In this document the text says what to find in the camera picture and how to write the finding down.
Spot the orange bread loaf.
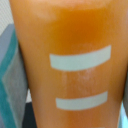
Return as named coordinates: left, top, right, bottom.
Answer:
left=9, top=0, right=128, bottom=128

